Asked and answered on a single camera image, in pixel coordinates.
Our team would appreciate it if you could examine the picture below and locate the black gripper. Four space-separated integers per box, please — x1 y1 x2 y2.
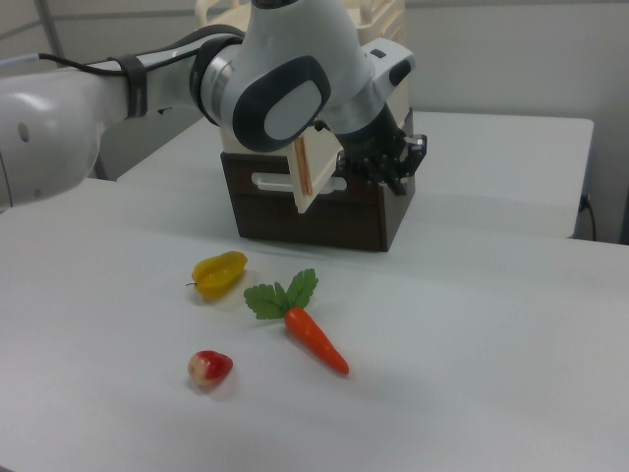
336 105 429 197

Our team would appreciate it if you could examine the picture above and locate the cream cabinet door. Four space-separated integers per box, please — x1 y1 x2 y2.
286 129 346 216

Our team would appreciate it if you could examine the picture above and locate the cream plastic cabinet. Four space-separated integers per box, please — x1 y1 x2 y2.
195 0 412 148

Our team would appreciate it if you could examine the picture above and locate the dark brown drawer unit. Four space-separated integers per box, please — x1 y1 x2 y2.
220 109 418 253

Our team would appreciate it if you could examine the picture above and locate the orange toy carrot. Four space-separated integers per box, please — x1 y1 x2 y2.
243 267 351 377

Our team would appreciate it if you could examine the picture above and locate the yellow toy starfruit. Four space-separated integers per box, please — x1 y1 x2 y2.
185 250 249 301

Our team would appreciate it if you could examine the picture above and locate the red and white toy fruit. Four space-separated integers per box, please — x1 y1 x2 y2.
187 349 234 388

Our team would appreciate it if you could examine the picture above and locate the white drawer handle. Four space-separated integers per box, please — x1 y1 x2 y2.
251 171 348 194

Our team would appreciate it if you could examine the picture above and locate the black wall cable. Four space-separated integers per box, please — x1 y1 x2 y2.
579 193 599 242

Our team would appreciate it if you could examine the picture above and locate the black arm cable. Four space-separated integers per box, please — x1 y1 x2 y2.
0 24 247 80

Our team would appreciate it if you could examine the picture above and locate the black velcro strap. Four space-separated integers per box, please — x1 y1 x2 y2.
108 54 149 120

